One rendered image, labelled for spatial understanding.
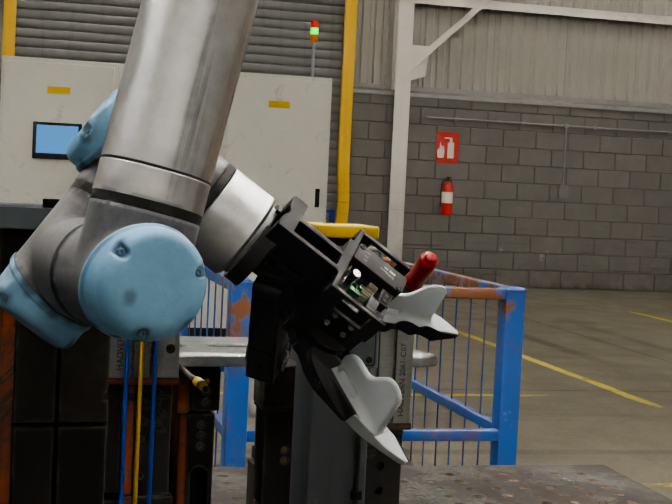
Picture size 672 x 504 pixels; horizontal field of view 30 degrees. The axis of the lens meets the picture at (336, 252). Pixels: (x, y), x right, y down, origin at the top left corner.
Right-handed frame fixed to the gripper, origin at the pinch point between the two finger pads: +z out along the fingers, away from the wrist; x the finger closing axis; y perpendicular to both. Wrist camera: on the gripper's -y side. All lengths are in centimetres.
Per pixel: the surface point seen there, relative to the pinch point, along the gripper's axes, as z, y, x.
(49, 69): -120, -575, 581
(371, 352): -3.2, -9.4, 9.5
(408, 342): 3.6, -19.6, 23.9
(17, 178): -91, -625, 526
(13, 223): -35.4, -10.2, -3.1
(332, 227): -13.2, -4.6, 14.3
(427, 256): -3.2, -6.2, 21.3
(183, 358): -13.5, -36.9, 17.6
